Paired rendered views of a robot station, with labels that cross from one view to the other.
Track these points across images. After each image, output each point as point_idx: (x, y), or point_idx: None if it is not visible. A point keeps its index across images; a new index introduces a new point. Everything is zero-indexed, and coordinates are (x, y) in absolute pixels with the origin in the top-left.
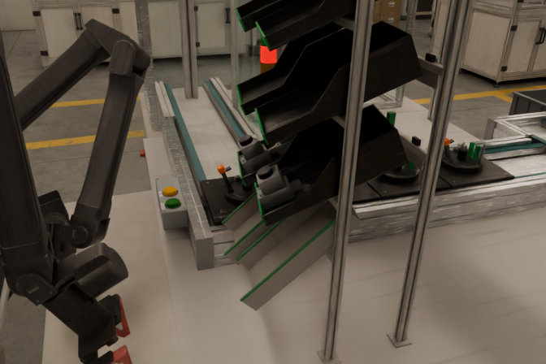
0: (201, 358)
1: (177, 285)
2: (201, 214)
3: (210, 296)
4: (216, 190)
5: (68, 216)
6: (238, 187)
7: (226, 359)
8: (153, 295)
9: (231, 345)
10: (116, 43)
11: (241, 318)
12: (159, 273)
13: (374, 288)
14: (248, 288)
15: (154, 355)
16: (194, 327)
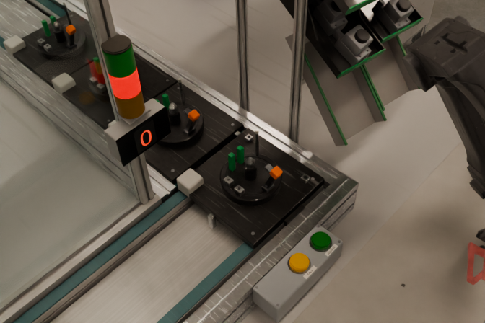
0: (430, 151)
1: (384, 210)
2: (315, 203)
3: (374, 179)
4: (264, 213)
5: (484, 229)
6: (254, 184)
7: (418, 138)
8: (409, 220)
9: (405, 141)
10: (470, 25)
11: (377, 148)
12: (382, 236)
13: (276, 89)
14: (343, 160)
15: (455, 178)
16: (412, 170)
